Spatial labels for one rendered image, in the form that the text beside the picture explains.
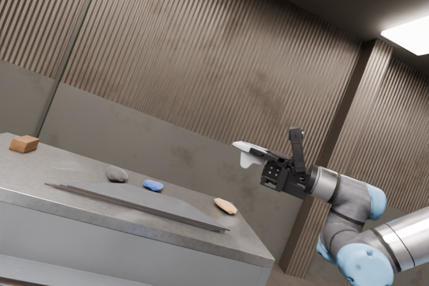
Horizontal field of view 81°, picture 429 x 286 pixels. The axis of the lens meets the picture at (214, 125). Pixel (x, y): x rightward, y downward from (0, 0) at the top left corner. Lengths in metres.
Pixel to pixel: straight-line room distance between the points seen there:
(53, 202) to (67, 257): 0.20
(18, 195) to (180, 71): 2.38
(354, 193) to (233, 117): 2.63
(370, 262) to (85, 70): 3.04
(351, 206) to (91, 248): 0.82
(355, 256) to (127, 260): 0.76
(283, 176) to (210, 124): 2.54
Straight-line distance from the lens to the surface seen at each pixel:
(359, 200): 0.66
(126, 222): 0.99
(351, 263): 0.53
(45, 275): 1.01
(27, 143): 1.38
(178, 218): 1.10
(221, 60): 3.19
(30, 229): 1.06
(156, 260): 1.06
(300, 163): 0.63
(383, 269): 0.54
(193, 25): 3.23
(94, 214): 0.99
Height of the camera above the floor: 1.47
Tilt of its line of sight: level
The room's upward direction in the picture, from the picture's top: 21 degrees clockwise
